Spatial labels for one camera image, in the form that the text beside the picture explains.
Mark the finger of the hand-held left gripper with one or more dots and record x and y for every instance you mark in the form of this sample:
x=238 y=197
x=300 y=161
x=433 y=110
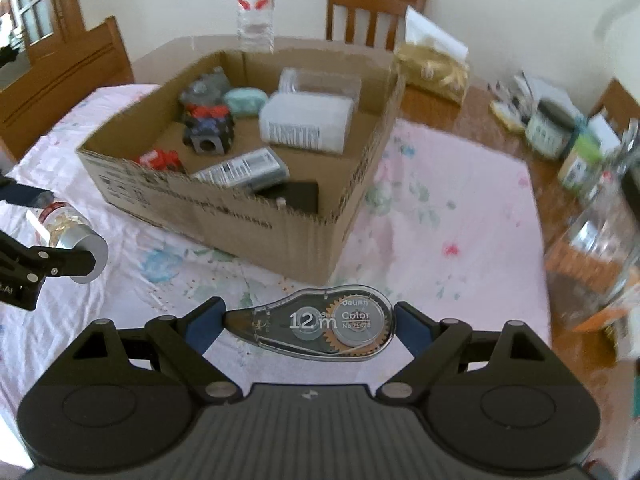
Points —
x=25 y=194
x=75 y=262

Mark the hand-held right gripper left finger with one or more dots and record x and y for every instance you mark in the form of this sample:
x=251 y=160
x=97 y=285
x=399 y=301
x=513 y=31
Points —
x=207 y=322

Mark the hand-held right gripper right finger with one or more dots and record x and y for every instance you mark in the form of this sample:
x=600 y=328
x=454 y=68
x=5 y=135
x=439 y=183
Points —
x=410 y=327

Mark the gold flake jar silver lid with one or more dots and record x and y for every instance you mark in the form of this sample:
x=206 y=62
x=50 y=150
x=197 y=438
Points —
x=65 y=222

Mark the clear correction tape dispenser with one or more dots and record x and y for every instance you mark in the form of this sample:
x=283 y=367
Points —
x=310 y=325

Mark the cardboard box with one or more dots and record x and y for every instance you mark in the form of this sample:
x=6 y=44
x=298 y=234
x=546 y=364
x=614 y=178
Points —
x=275 y=240

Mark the black square box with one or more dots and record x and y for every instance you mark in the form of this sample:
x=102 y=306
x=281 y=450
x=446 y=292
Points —
x=295 y=195

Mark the clear card box barcode label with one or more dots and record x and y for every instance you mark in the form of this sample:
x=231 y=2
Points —
x=240 y=167

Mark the translucent white plastic box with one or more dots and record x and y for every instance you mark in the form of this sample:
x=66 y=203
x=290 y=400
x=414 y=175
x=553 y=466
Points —
x=305 y=122

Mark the pink floral cloth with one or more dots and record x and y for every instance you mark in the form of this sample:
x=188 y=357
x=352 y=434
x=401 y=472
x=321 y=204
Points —
x=450 y=200

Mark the red and white toy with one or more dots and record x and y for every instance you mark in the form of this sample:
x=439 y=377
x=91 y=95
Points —
x=160 y=159

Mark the wooden door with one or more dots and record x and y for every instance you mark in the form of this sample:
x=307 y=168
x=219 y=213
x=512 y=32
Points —
x=35 y=5

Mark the large clear container black lid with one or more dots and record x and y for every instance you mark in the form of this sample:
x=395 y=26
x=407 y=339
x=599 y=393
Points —
x=595 y=265

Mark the grey toy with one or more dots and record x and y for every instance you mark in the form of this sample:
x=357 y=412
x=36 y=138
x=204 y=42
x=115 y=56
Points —
x=205 y=85

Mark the mint green oval soap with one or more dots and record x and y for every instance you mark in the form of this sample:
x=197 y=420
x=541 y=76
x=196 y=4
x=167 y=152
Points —
x=245 y=100

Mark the yellow white notepad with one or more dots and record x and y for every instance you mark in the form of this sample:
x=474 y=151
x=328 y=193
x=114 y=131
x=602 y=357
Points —
x=507 y=110

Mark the green lid jar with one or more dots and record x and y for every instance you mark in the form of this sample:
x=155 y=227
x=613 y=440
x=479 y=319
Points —
x=580 y=160

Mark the glass jar black lid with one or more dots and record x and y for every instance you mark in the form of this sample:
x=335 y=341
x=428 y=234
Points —
x=550 y=127

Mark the gold bag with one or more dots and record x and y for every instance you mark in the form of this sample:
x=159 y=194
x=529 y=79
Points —
x=432 y=72

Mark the clear jar with white lid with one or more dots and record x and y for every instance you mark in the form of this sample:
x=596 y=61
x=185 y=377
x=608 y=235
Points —
x=320 y=82

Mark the white paper bag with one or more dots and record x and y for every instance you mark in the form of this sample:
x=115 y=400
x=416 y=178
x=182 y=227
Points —
x=435 y=32

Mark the clear water bottle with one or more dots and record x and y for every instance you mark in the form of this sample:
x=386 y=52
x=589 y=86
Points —
x=256 y=7

